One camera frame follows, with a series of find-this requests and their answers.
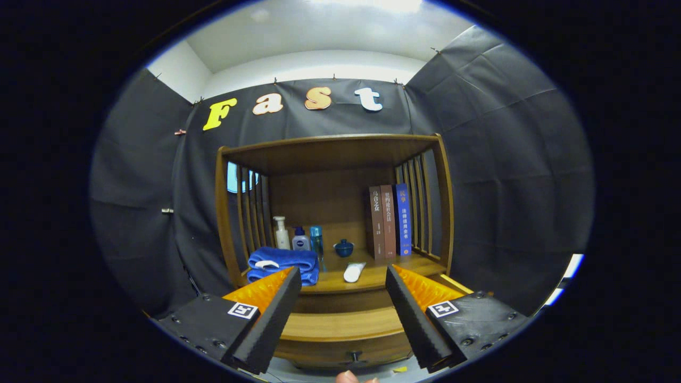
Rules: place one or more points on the dark brown book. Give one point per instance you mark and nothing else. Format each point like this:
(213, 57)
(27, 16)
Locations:
(376, 223)

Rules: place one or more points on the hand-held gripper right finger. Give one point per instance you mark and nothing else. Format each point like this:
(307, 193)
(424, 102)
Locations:
(409, 316)

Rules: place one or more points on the white bottle with blue cap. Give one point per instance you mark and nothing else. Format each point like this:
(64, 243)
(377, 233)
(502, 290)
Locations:
(300, 243)

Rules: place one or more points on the clear teal bottle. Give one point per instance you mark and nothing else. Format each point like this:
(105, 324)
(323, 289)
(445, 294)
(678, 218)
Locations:
(316, 239)

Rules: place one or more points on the white tube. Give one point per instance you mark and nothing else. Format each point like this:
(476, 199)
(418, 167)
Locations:
(354, 272)

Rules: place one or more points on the wooden countertop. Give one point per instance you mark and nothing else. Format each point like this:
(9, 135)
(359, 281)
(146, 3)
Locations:
(378, 274)

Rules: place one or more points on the wooden cabinet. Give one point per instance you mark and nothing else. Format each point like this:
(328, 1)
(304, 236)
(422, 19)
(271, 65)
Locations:
(324, 197)

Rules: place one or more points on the blue ceramic lidded cup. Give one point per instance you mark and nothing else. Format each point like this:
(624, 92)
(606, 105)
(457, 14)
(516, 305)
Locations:
(343, 249)

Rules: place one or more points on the blue book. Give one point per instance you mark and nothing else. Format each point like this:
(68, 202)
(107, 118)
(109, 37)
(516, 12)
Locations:
(403, 218)

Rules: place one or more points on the folded blue towel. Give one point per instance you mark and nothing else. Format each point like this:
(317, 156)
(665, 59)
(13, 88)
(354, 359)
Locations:
(287, 258)

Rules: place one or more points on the black backdrop cloth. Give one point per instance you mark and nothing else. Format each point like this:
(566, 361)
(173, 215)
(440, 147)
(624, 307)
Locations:
(505, 159)

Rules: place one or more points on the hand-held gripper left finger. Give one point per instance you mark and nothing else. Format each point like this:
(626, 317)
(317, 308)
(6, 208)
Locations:
(271, 322)

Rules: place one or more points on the reddish brown book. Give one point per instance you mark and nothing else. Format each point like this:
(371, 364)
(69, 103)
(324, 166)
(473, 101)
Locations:
(388, 223)

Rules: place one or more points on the wooden drawer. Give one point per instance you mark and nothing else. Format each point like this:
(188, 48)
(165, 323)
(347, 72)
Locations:
(346, 324)

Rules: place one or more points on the white pump bottle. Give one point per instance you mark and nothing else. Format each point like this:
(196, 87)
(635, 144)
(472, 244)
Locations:
(282, 239)

